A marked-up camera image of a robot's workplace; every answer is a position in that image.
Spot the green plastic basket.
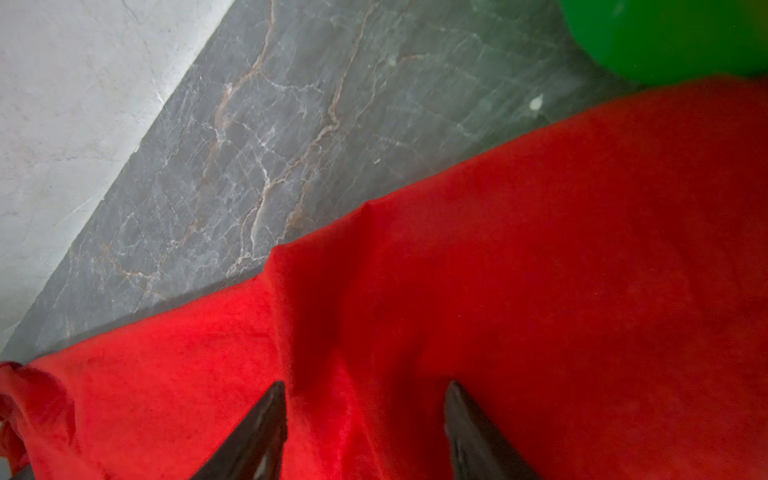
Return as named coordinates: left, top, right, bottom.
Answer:
left=560, top=0, right=767, bottom=85

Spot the red t shirt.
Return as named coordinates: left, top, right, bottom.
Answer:
left=1, top=77, right=767, bottom=479

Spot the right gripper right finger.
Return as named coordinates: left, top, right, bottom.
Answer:
left=444, top=381, right=540, bottom=480

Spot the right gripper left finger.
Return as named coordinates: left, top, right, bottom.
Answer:
left=191, top=381, right=288, bottom=480

